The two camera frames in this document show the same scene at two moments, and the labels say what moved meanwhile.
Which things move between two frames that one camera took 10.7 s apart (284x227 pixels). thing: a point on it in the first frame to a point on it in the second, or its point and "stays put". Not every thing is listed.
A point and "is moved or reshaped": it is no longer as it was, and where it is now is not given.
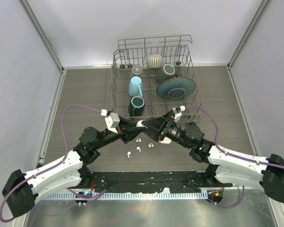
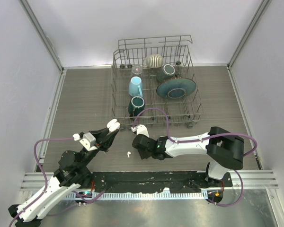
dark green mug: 136,106 stays put
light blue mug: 135,86 stays put
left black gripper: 127,130 to 102,143
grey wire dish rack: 150,76 stays put
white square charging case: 139,124 is moved or reshaped
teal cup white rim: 165,72 stays put
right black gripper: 164,124 to 143,155
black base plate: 190,181 stays put
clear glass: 137,70 stays put
